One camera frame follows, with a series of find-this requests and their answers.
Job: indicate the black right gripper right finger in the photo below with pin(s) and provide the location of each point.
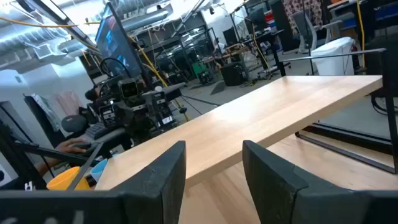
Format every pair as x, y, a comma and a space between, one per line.
311, 205

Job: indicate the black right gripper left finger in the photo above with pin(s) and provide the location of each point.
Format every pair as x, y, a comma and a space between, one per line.
93, 207

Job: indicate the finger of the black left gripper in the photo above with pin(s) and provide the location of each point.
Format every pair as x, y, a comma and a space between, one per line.
164, 107
108, 115

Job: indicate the person's forearm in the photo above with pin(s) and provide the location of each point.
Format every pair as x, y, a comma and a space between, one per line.
46, 166

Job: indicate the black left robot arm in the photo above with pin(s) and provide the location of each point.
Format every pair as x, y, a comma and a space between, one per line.
140, 126

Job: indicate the black keyboard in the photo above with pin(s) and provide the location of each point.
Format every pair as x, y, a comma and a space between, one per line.
96, 130

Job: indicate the black chair headrest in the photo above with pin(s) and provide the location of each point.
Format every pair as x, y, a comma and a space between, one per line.
74, 123

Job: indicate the yellow ribbed cup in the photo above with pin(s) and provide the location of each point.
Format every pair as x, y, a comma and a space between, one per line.
60, 180

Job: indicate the person's hand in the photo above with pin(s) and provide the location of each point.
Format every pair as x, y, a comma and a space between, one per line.
70, 145

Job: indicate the large black monitor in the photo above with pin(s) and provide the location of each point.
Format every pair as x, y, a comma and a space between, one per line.
116, 43

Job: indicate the black desk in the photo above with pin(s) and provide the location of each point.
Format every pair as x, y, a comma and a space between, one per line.
273, 35

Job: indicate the white trash bin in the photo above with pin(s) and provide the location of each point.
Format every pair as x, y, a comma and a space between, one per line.
332, 59

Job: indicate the grey office chair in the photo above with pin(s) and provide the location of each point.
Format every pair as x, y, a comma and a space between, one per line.
300, 28

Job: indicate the brown floral tapestry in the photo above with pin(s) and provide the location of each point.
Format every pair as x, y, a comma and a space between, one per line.
314, 9

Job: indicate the blue storage bin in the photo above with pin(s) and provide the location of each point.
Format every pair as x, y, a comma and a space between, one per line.
387, 11

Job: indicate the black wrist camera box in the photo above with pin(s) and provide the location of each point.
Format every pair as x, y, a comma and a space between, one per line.
129, 88

